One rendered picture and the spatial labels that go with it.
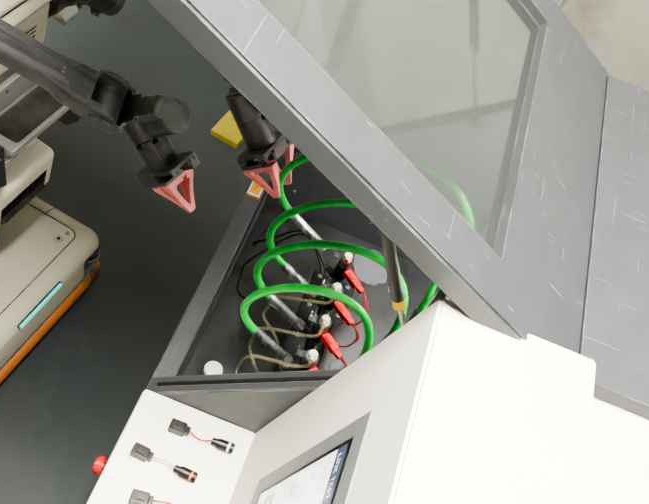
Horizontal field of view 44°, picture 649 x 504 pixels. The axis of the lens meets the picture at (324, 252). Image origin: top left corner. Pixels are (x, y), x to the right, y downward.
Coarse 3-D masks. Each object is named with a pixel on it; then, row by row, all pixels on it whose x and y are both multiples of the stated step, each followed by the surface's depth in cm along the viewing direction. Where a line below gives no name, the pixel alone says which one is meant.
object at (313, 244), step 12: (312, 240) 134; (324, 240) 133; (276, 252) 137; (360, 252) 131; (372, 252) 131; (264, 264) 141; (384, 264) 132; (276, 300) 148; (288, 312) 150; (300, 324) 151; (396, 324) 142; (384, 336) 147
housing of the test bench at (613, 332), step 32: (608, 96) 148; (640, 96) 151; (608, 128) 143; (640, 128) 145; (608, 160) 137; (640, 160) 140; (608, 192) 132; (640, 192) 135; (608, 224) 128; (640, 224) 130; (608, 256) 124; (640, 256) 126; (608, 288) 120; (640, 288) 121; (608, 320) 116; (640, 320) 118; (608, 352) 112; (640, 352) 114; (608, 384) 109; (640, 384) 111; (608, 416) 110; (640, 416) 111; (608, 448) 107; (640, 448) 108; (608, 480) 104; (640, 480) 105
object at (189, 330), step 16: (240, 208) 181; (256, 208) 183; (240, 224) 179; (224, 240) 175; (240, 240) 176; (224, 256) 172; (208, 272) 169; (224, 272) 170; (208, 288) 167; (192, 304) 164; (208, 304) 165; (192, 320) 161; (176, 336) 158; (192, 336) 159; (176, 352) 156; (192, 352) 170; (160, 368) 154; (176, 368) 154
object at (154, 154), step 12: (144, 144) 134; (156, 144) 135; (168, 144) 136; (144, 156) 136; (156, 156) 135; (168, 156) 136; (180, 156) 138; (192, 156) 137; (144, 168) 142; (156, 168) 136; (168, 168) 135
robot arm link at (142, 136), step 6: (126, 126) 133; (132, 126) 133; (138, 126) 133; (126, 132) 134; (132, 132) 133; (138, 132) 133; (144, 132) 133; (132, 138) 134; (138, 138) 134; (144, 138) 134; (150, 138) 134
